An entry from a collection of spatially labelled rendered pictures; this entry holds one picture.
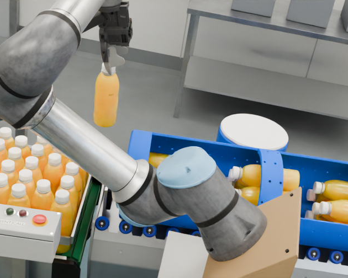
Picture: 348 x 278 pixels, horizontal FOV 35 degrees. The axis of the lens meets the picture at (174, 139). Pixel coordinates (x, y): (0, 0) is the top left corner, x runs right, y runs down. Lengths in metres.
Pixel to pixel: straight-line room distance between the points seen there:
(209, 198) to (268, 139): 1.09
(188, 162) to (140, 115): 3.22
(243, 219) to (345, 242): 0.65
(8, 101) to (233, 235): 0.53
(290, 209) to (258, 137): 1.02
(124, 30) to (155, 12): 3.50
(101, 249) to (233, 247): 0.70
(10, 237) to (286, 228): 0.74
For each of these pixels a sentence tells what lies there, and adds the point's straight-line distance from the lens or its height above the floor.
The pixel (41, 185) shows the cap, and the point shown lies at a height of 1.11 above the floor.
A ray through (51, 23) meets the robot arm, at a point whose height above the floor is 1.74.
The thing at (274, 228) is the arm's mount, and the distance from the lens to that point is 1.20.
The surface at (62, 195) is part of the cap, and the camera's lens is 1.62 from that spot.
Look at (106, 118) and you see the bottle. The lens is 1.69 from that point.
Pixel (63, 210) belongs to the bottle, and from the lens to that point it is 1.64.
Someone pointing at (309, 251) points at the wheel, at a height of 0.97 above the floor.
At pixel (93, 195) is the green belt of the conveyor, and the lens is 1.98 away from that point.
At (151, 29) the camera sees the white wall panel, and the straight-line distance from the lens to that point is 5.07.
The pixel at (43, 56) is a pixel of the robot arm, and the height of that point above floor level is 1.69.
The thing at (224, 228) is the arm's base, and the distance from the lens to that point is 1.18.
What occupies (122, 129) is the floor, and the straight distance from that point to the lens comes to 4.12.
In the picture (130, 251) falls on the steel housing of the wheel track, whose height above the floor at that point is 0.88.
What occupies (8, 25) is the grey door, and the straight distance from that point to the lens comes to 5.43.
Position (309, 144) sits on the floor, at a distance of 4.46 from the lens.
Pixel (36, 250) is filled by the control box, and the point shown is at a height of 1.04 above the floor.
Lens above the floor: 2.10
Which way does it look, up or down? 31 degrees down
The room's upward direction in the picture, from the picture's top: 10 degrees clockwise
